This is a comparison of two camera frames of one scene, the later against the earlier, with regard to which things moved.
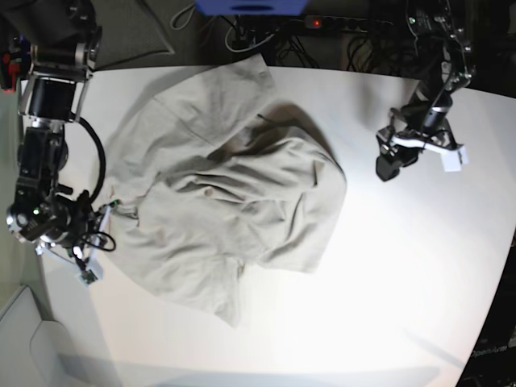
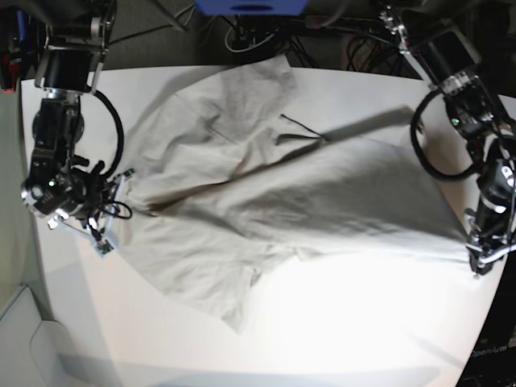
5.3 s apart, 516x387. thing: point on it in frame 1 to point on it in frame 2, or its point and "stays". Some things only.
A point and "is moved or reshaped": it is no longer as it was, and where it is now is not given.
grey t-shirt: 218,172 is moved or reshaped
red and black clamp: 10,70 stays
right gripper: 403,156 to 481,259
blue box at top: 251,7 stays
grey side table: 33,352 stays
